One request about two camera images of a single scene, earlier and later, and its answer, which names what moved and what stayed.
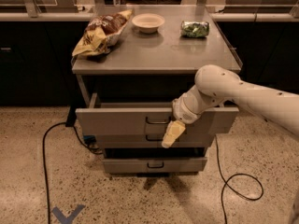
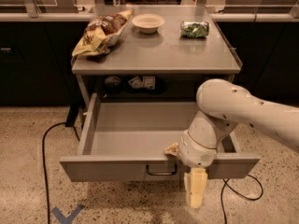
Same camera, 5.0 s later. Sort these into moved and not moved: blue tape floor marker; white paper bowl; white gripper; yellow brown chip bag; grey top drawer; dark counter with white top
Moved: white gripper; grey top drawer
Not moved: white paper bowl; yellow brown chip bag; dark counter with white top; blue tape floor marker
